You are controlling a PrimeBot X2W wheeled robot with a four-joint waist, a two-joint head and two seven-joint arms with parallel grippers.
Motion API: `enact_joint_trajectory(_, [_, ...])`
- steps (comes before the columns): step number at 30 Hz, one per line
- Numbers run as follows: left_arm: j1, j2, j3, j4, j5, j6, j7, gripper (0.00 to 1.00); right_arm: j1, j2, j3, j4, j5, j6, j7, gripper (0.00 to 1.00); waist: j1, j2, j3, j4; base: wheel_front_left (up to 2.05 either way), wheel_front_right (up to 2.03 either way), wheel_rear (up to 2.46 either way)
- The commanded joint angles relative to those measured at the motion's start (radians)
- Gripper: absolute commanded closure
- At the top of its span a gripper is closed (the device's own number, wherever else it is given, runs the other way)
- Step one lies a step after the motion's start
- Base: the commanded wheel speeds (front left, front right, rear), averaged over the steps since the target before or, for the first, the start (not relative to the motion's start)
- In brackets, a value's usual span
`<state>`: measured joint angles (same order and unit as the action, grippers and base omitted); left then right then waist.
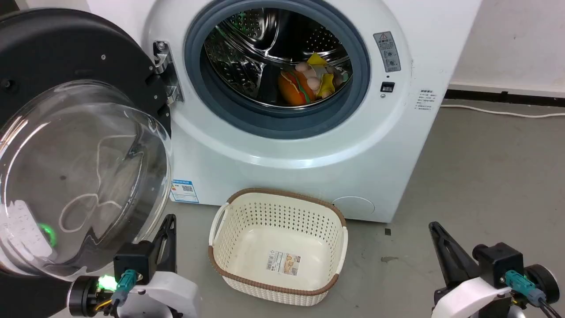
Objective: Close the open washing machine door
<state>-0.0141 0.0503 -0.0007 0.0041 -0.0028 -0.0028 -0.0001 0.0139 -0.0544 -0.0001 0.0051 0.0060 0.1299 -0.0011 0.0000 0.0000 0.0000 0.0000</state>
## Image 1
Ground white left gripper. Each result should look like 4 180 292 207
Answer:
116 214 203 318

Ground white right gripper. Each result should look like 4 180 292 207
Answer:
429 221 515 318

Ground white front-load washing machine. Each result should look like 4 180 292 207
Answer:
86 0 482 223

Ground metal door hinge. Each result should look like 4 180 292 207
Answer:
153 41 185 105

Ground black washer door glass bowl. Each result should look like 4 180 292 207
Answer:
0 8 173 318

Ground blue energy label sticker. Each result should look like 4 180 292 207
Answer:
170 179 200 204

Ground cream laundry basket brown rim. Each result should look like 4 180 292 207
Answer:
207 188 349 307

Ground round white filter cover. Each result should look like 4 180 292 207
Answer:
331 196 376 222

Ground paper label in basket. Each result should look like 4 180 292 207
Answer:
265 251 301 277

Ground small printed text sticker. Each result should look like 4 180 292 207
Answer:
414 89 438 111

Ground black baseboard strip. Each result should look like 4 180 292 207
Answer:
444 89 565 108

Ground orange burger plush toy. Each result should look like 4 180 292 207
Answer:
278 70 316 106

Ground grey green plush toy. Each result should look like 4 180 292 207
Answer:
331 65 352 87

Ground yellow cloth toy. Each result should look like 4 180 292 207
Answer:
306 53 336 99

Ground grey warning sticker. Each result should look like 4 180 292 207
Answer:
373 31 402 73

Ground pink plush doll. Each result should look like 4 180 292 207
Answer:
294 61 322 92

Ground stainless steel washer drum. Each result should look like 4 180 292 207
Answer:
203 7 354 109

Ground teal plug left gripper cable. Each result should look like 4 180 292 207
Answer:
95 269 138 315

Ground teal plug gripper cable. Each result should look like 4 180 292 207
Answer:
95 269 138 315
505 270 565 318

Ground teal plug right gripper cable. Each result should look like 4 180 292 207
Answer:
505 270 565 318

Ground white floor cable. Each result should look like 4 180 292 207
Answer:
440 103 565 119

